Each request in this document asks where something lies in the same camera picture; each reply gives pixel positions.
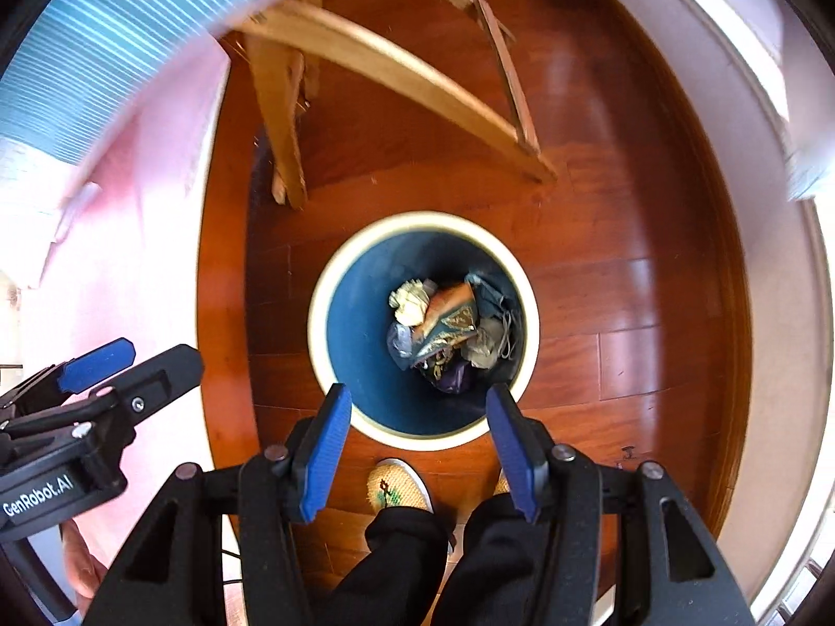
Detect cream paper bag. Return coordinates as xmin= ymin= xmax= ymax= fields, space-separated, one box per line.
xmin=388 ymin=279 xmax=437 ymax=328

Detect wooden table frame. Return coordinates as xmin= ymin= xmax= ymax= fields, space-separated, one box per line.
xmin=233 ymin=0 xmax=557 ymax=209

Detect yellow slipper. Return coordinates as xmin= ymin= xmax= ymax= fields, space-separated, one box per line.
xmin=366 ymin=458 xmax=435 ymax=513
xmin=493 ymin=471 xmax=509 ymax=496

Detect blue face mask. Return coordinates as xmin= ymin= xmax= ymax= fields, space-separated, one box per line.
xmin=463 ymin=273 xmax=518 ymax=370

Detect purple plastic bag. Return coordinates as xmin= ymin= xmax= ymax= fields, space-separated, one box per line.
xmin=388 ymin=321 xmax=479 ymax=396

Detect teal white patterned tablecloth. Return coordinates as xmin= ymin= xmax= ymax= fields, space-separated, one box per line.
xmin=2 ymin=0 xmax=266 ymax=165

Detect right yellow slipper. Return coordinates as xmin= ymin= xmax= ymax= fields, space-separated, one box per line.
xmin=493 ymin=471 xmax=509 ymax=496

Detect black trouser legs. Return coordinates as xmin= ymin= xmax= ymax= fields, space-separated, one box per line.
xmin=318 ymin=490 xmax=556 ymax=626

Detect black gold wrapper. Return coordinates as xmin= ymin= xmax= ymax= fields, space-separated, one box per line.
xmin=413 ymin=331 xmax=475 ymax=380

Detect left yellow slipper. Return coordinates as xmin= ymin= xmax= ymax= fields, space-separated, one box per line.
xmin=366 ymin=458 xmax=435 ymax=513

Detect yellow paper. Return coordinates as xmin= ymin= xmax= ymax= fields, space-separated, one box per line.
xmin=461 ymin=317 xmax=512 ymax=370

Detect orange snack packet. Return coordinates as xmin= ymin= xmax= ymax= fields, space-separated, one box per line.
xmin=410 ymin=283 xmax=479 ymax=365

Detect dark blue trash bin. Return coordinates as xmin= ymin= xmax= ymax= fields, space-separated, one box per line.
xmin=307 ymin=211 xmax=541 ymax=452

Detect pink bed cover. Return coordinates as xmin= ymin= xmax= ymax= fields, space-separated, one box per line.
xmin=0 ymin=38 xmax=231 ymax=601

